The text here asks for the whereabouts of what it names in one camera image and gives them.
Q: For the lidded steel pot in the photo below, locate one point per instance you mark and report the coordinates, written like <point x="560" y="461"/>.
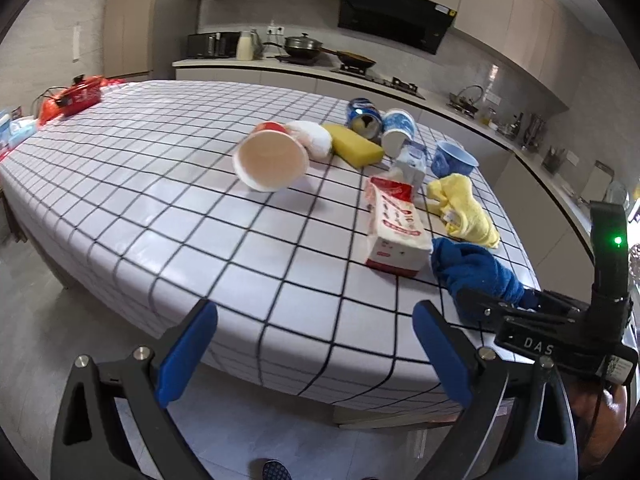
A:
<point x="302" y="45"/>

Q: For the blue ceramic mug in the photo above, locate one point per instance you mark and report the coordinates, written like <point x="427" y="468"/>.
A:
<point x="452" y="158"/>

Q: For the red and white carton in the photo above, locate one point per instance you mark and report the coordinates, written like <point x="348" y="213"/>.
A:
<point x="395" y="225"/>

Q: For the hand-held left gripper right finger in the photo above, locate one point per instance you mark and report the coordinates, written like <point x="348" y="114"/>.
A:
<point x="442" y="355"/>

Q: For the steel kettle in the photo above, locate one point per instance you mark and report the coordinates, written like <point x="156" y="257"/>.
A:
<point x="465" y="100"/>

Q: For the blue and white paper cup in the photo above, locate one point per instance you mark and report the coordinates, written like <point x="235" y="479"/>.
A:
<point x="398" y="130"/>

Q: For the white and red paper cup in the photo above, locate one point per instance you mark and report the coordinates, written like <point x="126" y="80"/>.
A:
<point x="270" y="160"/>

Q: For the white cutting board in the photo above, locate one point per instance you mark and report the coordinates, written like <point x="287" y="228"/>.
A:
<point x="597" y="180"/>

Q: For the blue and white packets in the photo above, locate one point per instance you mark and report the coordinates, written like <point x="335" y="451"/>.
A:
<point x="15" y="129"/>

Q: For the black range hood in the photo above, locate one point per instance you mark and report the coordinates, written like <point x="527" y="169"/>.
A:
<point x="395" y="7"/>

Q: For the black utensil holder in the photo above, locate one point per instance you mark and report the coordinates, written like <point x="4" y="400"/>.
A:
<point x="552" y="158"/>

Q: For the gas stove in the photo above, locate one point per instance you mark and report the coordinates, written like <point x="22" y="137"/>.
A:
<point x="385" y="81"/>

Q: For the black frying pan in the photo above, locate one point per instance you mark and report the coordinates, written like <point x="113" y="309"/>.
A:
<point x="356" y="58"/>

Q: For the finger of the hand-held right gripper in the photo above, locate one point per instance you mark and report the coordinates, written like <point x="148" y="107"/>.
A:
<point x="472" y="305"/>
<point x="545" y="300"/>

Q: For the white cloth ball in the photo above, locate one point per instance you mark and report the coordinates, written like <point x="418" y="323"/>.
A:
<point x="312" y="139"/>

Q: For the red electric pot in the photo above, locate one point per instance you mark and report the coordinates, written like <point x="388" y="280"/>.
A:
<point x="77" y="94"/>

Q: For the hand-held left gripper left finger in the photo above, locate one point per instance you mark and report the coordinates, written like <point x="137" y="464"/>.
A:
<point x="187" y="350"/>

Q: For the dark shoe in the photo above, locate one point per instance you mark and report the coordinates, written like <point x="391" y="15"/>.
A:
<point x="276" y="470"/>

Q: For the white jug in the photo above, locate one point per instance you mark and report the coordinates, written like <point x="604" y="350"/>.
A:
<point x="244" y="46"/>

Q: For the blue cloth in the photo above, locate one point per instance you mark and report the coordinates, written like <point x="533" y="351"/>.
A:
<point x="475" y="270"/>

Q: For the yellow cloth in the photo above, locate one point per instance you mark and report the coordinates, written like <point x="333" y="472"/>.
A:
<point x="465" y="205"/>

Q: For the person's right hand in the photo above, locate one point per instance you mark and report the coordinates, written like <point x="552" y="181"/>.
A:
<point x="602" y="425"/>

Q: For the blue soda can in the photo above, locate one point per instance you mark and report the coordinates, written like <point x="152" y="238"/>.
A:
<point x="365" y="117"/>

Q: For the yellow sponge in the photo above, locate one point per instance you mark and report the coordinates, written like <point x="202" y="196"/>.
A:
<point x="357" y="147"/>

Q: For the seasoning bottles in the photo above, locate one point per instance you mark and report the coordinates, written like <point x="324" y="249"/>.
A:
<point x="525" y="127"/>

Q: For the beige refrigerator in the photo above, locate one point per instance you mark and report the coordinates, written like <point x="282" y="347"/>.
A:
<point x="131" y="25"/>

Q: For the black microwave oven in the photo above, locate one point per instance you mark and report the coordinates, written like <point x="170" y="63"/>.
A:
<point x="212" y="44"/>

